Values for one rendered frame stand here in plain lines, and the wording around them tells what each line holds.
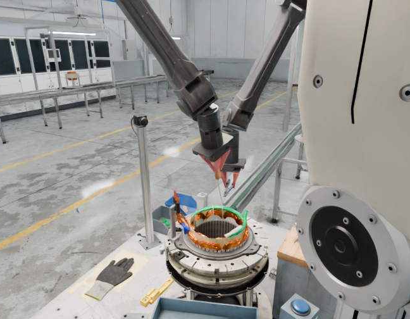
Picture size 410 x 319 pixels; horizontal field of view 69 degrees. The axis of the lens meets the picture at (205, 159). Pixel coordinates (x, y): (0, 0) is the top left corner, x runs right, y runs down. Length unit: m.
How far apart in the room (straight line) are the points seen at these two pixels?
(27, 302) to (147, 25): 2.23
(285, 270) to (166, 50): 0.73
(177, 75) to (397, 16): 0.46
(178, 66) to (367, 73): 0.44
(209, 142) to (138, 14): 0.33
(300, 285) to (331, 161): 0.71
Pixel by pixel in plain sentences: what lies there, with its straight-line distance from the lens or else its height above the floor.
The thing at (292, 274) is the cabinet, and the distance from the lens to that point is 1.02.
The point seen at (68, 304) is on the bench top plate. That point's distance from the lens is 1.29.
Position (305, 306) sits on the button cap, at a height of 1.04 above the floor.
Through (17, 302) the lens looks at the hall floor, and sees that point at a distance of 2.62.
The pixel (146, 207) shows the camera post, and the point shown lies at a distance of 1.37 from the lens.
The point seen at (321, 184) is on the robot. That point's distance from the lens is 0.40.
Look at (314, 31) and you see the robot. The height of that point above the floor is 1.67.
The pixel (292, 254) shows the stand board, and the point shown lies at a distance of 0.98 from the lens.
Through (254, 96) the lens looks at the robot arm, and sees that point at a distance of 0.94.
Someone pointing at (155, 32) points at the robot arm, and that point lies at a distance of 0.66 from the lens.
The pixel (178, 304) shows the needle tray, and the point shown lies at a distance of 0.83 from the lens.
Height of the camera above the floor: 1.65
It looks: 21 degrees down
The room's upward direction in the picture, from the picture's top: straight up
